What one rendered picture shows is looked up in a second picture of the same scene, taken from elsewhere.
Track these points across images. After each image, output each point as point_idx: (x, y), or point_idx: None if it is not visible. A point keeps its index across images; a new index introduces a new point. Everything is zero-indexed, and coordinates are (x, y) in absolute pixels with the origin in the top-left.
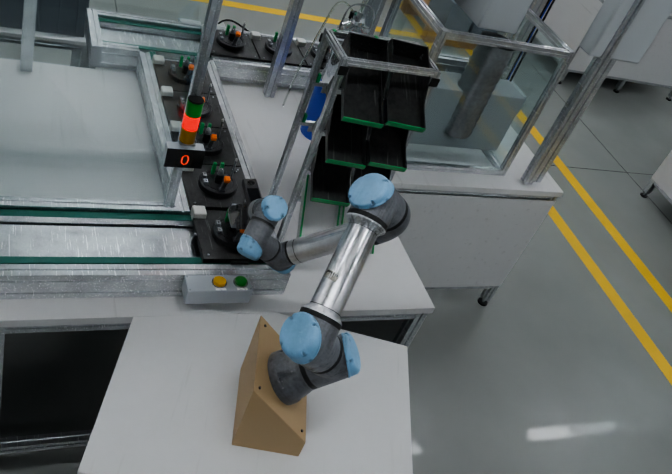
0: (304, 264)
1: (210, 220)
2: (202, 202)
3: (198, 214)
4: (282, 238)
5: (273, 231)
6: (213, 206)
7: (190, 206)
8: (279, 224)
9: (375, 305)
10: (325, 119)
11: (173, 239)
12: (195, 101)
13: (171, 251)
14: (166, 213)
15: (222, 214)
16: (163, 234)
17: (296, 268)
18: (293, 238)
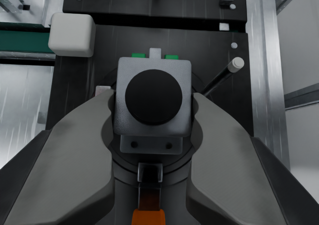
0: (318, 154)
1: (103, 65)
2: None
3: (60, 49)
4: (294, 109)
5: (280, 105)
6: (127, 12)
7: (62, 11)
8: (285, 41)
9: None
10: None
11: (22, 102)
12: None
13: (3, 143)
14: (8, 28)
15: (145, 42)
16: (3, 85)
17: (298, 166)
18: (307, 79)
